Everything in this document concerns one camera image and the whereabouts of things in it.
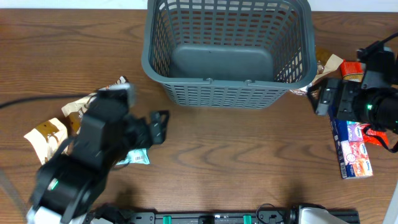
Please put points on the red spaghetti packet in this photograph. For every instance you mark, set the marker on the red spaghetti packet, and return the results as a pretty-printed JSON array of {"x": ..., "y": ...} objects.
[{"x": 354, "y": 71}]

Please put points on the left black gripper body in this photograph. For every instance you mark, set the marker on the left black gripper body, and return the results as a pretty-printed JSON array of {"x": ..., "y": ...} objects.
[{"x": 136, "y": 136}]

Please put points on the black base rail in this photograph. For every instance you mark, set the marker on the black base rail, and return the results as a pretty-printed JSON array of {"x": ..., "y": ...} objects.
[{"x": 266, "y": 213}]

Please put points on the beige snack bag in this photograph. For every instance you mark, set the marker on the beige snack bag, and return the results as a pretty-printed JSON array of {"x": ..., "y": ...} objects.
[
  {"x": 327, "y": 62},
  {"x": 75, "y": 110},
  {"x": 46, "y": 138}
]

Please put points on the teal snack packet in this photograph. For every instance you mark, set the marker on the teal snack packet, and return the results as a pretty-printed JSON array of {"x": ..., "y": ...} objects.
[{"x": 135, "y": 156}]

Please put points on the blue Kleenex tissue pack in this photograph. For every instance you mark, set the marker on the blue Kleenex tissue pack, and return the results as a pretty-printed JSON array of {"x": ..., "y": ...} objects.
[{"x": 351, "y": 151}]

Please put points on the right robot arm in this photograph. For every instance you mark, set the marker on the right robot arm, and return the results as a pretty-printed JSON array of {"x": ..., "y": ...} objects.
[{"x": 382, "y": 114}]

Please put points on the grey plastic basket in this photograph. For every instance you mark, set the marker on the grey plastic basket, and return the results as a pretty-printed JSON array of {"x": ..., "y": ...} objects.
[{"x": 229, "y": 53}]

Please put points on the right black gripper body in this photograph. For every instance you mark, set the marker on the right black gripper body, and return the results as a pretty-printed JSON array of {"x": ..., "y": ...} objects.
[{"x": 325, "y": 96}]

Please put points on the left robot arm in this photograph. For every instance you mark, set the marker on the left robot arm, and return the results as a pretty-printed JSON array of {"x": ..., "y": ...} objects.
[{"x": 76, "y": 175}]

